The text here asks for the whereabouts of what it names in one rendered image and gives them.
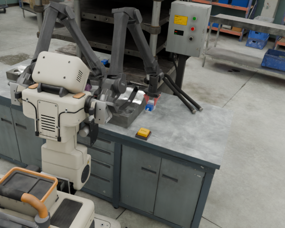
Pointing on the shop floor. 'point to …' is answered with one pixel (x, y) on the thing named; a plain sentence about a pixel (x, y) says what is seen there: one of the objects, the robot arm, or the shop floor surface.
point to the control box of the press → (186, 33)
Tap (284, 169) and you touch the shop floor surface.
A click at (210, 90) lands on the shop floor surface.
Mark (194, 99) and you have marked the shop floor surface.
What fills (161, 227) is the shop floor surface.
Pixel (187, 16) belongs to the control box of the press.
